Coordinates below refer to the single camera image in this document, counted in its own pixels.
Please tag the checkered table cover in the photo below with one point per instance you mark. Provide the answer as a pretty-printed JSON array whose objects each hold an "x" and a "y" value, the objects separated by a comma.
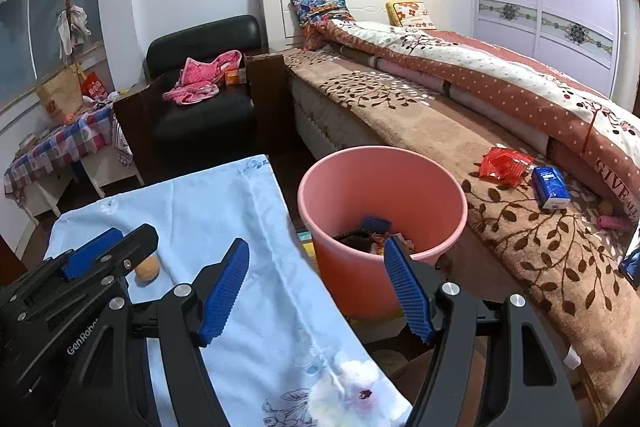
[{"x": 60, "y": 147}]

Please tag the round brown-orange ball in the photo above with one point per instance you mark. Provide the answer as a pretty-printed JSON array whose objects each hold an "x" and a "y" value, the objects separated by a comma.
[{"x": 147, "y": 268}]

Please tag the hanging bundle of clothes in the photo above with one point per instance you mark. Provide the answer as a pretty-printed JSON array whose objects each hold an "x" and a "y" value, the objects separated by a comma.
[{"x": 72, "y": 27}]

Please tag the white wooden bed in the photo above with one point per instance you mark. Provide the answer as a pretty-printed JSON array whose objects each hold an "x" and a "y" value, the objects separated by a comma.
[{"x": 280, "y": 7}]

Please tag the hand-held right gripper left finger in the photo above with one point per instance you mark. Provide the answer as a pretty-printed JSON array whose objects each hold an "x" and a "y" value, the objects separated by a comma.
[{"x": 225, "y": 292}]

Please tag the red patterned cloth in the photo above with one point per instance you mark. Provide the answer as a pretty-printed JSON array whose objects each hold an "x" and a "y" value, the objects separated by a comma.
[{"x": 122, "y": 142}]

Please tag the black foam fruit net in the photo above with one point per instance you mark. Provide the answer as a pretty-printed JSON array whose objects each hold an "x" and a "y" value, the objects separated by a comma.
[{"x": 352, "y": 241}]

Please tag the light blue floral tablecloth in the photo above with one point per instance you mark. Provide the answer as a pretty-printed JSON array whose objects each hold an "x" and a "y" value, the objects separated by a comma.
[{"x": 225, "y": 207}]

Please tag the pink dotted clothes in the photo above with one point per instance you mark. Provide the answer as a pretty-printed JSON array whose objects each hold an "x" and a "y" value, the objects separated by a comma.
[{"x": 200, "y": 74}]

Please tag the small pink toy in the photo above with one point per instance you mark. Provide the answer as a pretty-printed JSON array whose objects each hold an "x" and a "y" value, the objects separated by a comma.
[{"x": 617, "y": 223}]

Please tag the colourful patterned pillow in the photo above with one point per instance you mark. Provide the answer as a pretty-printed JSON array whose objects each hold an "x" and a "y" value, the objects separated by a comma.
[{"x": 320, "y": 9}]

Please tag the polka-dot floral quilt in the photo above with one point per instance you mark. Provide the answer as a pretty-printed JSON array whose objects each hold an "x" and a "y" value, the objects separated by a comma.
[{"x": 500, "y": 72}]

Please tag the shiny red packet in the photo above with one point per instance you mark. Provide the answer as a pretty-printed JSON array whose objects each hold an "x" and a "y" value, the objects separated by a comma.
[{"x": 502, "y": 166}]

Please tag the pink plastic bucket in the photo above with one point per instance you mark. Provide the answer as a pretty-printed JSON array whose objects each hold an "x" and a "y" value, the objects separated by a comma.
[{"x": 350, "y": 187}]

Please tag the small orange fruit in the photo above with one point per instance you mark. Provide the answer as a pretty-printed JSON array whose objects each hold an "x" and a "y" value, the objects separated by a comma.
[{"x": 69, "y": 119}]

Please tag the brown leaf-print blanket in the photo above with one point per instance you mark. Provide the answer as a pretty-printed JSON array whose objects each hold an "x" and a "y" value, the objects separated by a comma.
[{"x": 400, "y": 117}]

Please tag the small orange box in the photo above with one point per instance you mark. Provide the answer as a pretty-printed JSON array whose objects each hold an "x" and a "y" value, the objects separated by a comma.
[{"x": 232, "y": 78}]

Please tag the blue tissue pack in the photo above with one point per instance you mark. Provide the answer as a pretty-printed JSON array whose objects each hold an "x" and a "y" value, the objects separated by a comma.
[{"x": 550, "y": 187}]

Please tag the small yellow ball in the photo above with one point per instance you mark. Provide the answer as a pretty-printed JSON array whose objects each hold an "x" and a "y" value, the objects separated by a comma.
[{"x": 606, "y": 207}]

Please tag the red gift bag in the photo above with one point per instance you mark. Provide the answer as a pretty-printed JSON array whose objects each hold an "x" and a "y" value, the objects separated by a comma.
[{"x": 95, "y": 87}]

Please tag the white side table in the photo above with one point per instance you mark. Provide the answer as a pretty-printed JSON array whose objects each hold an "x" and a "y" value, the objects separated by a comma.
[{"x": 107, "y": 172}]

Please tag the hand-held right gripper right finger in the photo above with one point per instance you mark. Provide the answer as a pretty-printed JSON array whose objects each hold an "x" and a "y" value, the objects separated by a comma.
[{"x": 407, "y": 292}]

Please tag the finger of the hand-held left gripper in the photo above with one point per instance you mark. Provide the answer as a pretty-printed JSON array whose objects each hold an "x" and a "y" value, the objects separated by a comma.
[
  {"x": 140, "y": 242},
  {"x": 92, "y": 252}
]

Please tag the brown paper bag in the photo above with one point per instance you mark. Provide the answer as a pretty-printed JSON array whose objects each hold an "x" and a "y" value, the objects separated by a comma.
[{"x": 57, "y": 94}]

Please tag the yellow flower pillow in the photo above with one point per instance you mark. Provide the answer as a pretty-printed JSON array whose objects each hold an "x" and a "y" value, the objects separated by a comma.
[{"x": 410, "y": 13}]

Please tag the black leather armchair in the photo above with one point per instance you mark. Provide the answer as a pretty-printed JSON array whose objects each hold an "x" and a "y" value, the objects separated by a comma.
[{"x": 200, "y": 122}]

